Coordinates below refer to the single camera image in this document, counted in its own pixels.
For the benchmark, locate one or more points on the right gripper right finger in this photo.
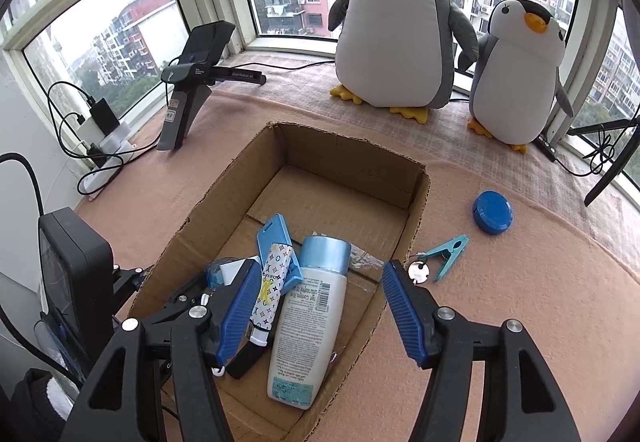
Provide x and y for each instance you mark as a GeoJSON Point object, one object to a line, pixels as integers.
{"type": "Point", "coordinates": [521, 399]}

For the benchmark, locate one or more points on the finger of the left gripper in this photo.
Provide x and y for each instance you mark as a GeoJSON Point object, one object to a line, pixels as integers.
{"type": "Point", "coordinates": [192, 295]}

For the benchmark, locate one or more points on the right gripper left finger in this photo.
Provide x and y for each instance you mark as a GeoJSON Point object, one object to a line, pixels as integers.
{"type": "Point", "coordinates": [120, 400]}

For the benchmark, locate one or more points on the small blue glass bottle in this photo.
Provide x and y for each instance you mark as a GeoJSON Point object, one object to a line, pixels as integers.
{"type": "Point", "coordinates": [211, 272]}

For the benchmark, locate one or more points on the black cylinder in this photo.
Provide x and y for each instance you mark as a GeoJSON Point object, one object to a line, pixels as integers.
{"type": "Point", "coordinates": [257, 345]}

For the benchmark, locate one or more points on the patterned white power bank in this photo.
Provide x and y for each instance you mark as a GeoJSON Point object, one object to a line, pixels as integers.
{"type": "Point", "coordinates": [266, 306]}

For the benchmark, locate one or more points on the blue phone stand plate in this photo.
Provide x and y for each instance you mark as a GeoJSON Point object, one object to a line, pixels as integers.
{"type": "Point", "coordinates": [277, 254]}

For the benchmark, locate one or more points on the white lotion bottle blue cap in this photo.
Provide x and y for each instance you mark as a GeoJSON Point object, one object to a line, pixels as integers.
{"type": "Point", "coordinates": [308, 323]}

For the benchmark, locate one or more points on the key with ring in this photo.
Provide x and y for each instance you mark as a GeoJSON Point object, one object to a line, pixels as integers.
{"type": "Point", "coordinates": [418, 270]}

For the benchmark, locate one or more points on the teal clothespin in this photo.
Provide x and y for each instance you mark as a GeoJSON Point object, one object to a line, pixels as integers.
{"type": "Point", "coordinates": [447, 253]}

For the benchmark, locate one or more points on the blue round tin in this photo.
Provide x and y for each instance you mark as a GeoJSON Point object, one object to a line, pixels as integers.
{"type": "Point", "coordinates": [492, 212]}

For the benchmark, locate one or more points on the white usb wall charger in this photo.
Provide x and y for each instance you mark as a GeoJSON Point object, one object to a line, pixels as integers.
{"type": "Point", "coordinates": [229, 270]}

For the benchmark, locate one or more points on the white power strip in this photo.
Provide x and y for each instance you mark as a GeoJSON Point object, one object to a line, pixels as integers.
{"type": "Point", "coordinates": [108, 152]}

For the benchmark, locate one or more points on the black power adapter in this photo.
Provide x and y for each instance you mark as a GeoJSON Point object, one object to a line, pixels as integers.
{"type": "Point", "coordinates": [104, 116]}

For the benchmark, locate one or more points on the pink table blanket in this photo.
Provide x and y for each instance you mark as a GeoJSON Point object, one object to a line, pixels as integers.
{"type": "Point", "coordinates": [246, 159]}

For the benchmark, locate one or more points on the checkered beige cloth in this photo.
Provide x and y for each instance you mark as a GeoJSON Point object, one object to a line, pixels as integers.
{"type": "Point", "coordinates": [304, 84]}

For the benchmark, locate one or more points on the black handheld gripper on stand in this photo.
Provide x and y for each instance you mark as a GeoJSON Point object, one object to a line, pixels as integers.
{"type": "Point", "coordinates": [193, 77]}

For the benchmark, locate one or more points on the black tripod stand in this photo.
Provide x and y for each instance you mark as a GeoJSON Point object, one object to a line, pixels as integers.
{"type": "Point", "coordinates": [609, 133]}

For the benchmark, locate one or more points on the small plush penguin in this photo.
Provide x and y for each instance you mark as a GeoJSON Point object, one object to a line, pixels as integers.
{"type": "Point", "coordinates": [516, 78]}

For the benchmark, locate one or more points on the large plush penguin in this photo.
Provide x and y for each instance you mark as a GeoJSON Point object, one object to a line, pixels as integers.
{"type": "Point", "coordinates": [400, 55]}

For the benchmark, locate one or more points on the black camera screen box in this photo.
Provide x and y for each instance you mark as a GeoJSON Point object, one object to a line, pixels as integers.
{"type": "Point", "coordinates": [76, 266]}

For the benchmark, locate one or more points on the black inline cable remote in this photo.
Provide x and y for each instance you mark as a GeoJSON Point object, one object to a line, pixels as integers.
{"type": "Point", "coordinates": [545, 148]}

